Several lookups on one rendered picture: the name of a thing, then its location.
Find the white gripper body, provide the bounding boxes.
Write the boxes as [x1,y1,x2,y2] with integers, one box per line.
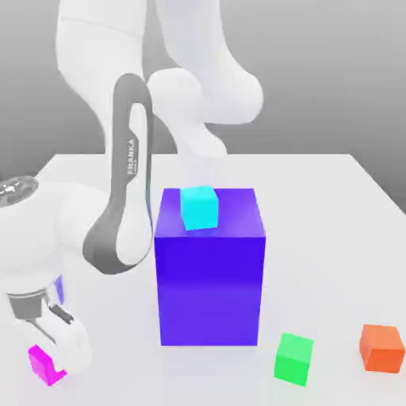
[14,314,94,376]

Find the small magenta cube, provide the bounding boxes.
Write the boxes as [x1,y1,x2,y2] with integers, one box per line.
[27,343,68,387]

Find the small cyan cube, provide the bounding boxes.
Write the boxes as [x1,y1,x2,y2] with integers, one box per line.
[179,186,220,232]

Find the small green cube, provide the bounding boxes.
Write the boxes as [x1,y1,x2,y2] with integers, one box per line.
[273,331,315,388]

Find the small orange cube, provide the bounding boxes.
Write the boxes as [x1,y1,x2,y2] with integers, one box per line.
[358,324,406,374]

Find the large blue box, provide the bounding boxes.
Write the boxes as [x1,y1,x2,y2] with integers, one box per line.
[154,187,266,347]

